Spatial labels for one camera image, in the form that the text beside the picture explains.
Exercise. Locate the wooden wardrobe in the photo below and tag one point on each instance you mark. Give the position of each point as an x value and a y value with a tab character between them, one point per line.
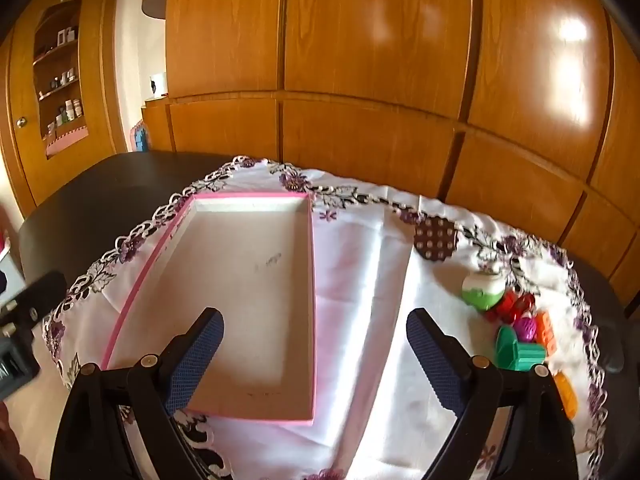
375	35

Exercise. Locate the shiny red cylinder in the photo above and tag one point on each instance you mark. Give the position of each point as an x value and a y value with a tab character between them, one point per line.
524	306

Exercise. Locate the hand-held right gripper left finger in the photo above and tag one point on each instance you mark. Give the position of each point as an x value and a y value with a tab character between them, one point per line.
200	355

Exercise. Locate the white embroidered floral tablecloth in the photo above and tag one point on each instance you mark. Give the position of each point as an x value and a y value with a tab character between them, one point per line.
365	285

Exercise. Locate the orange plastic toy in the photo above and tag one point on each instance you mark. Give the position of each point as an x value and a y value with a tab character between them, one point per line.
567	395

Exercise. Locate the row of small bottles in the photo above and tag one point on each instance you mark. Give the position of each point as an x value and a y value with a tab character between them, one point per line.
67	110

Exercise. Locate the small dark figure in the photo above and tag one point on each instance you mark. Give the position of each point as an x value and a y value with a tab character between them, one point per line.
159	83

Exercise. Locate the pink cardboard box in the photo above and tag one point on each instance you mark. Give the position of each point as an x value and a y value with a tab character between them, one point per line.
240	285

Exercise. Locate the round metal door knob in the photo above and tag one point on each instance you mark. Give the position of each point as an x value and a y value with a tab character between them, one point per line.
21	121

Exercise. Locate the blue plastic object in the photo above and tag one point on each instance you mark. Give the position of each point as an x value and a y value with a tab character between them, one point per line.
140	137

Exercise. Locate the red plastic toy piece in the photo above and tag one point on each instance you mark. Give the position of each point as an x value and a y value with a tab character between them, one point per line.
502	306

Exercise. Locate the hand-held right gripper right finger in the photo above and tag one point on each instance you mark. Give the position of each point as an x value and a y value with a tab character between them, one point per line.
435	360

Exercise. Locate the purple plastic toy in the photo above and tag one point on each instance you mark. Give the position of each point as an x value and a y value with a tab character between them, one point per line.
526	328

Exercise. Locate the orange toy cube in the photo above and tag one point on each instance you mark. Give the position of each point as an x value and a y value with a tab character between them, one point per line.
546	332

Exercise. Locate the green and white toy bottle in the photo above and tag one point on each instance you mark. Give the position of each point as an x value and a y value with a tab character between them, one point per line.
480	290

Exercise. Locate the teal green plastic toy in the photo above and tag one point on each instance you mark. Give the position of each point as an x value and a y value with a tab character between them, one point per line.
515	352

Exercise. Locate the black padded table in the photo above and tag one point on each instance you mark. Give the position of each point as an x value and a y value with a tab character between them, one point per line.
100	185

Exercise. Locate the pink shelf cloth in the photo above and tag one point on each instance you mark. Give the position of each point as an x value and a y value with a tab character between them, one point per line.
67	142

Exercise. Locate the wooden cabinet with shelf niche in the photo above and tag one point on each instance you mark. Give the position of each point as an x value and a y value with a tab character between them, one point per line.
100	60

